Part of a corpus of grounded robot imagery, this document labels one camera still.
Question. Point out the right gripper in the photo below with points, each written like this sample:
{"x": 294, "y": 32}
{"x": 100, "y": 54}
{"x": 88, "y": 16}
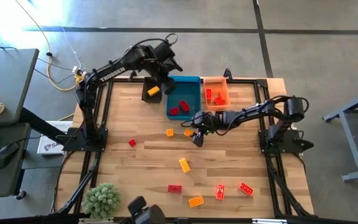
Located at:
{"x": 211, "y": 119}

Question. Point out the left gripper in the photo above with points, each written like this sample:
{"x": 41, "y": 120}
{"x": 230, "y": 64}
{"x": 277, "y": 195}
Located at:
{"x": 160, "y": 62}

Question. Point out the yellow toy brick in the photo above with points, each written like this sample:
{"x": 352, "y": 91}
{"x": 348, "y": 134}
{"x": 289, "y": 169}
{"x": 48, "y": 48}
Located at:
{"x": 153, "y": 91}
{"x": 184, "y": 165}

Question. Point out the small yellow-orange toy brick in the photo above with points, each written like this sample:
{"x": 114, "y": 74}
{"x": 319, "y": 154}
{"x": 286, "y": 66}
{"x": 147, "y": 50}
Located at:
{"x": 170, "y": 132}

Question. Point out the small red toy brick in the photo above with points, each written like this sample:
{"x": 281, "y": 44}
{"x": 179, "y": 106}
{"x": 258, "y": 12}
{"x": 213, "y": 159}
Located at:
{"x": 132, "y": 142}

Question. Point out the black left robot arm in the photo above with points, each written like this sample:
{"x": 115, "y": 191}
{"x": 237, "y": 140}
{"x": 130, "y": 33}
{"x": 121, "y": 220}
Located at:
{"x": 113, "y": 73}

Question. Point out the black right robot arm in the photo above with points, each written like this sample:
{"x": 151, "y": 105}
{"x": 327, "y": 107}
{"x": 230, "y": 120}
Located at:
{"x": 253, "y": 112}

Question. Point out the blue plastic bin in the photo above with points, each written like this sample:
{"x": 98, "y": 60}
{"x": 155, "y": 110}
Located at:
{"x": 191, "y": 93}

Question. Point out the black mesh bin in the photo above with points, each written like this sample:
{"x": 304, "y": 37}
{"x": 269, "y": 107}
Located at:
{"x": 146, "y": 98}

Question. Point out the orange plastic bin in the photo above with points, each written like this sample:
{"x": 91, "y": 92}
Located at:
{"x": 216, "y": 85}

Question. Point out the yellow plug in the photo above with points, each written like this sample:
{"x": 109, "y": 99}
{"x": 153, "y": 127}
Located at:
{"x": 79, "y": 79}

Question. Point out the white power adapter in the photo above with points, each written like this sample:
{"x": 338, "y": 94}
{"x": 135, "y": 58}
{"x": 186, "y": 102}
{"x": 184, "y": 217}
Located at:
{"x": 77, "y": 71}

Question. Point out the green artificial plant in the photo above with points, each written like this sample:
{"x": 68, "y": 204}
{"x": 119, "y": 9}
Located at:
{"x": 102, "y": 200}

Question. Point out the black diagonal bar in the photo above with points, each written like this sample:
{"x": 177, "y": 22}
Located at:
{"x": 39, "y": 124}

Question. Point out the white printed box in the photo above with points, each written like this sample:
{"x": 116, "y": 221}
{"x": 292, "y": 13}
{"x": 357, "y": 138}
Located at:
{"x": 50, "y": 147}

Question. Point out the grey metal trestle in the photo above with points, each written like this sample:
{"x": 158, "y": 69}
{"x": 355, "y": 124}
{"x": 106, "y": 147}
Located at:
{"x": 350, "y": 140}

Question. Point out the black computer mouse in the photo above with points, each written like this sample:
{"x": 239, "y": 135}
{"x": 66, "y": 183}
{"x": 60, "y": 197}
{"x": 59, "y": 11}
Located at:
{"x": 5, "y": 155}

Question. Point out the black caster wheel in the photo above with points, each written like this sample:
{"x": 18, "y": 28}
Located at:
{"x": 21, "y": 195}

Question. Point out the black frame clamp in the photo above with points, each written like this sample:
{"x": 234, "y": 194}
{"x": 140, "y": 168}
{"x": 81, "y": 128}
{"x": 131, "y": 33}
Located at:
{"x": 132, "y": 75}
{"x": 227, "y": 74}

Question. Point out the black aluminium frame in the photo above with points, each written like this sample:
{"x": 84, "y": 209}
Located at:
{"x": 244, "y": 81}

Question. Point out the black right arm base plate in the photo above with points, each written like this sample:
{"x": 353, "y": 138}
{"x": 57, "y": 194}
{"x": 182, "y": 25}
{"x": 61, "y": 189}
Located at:
{"x": 291, "y": 148}

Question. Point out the silver bracket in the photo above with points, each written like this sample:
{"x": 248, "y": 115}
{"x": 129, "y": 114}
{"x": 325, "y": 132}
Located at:
{"x": 269, "y": 221}
{"x": 95, "y": 220}

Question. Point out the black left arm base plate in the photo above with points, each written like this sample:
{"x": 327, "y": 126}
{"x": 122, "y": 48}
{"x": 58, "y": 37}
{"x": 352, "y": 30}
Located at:
{"x": 73, "y": 144}

